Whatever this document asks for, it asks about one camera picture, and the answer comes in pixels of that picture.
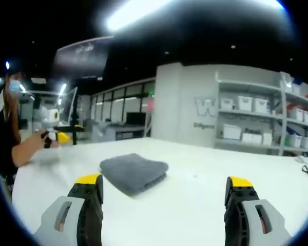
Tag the grey towel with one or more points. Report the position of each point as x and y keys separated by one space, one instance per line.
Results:
x=133 y=171

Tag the person's left hand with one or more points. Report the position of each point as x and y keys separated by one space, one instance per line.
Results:
x=39 y=137

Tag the black upright stand pole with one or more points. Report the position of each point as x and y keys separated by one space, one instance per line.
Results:
x=75 y=115

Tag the person's black shirt torso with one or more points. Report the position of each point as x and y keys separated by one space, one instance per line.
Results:
x=6 y=138

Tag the person's head with mask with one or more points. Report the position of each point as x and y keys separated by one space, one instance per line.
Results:
x=14 y=85

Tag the grey office desk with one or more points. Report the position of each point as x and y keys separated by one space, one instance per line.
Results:
x=131 y=132

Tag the black computer monitor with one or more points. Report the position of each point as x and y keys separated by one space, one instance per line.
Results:
x=136 y=119

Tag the grey shelving rack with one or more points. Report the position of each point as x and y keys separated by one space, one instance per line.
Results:
x=249 y=112

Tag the row of white storage boxes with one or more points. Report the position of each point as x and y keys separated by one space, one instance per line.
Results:
x=245 y=103

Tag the long ceiling light strip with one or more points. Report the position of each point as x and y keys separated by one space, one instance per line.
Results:
x=138 y=14

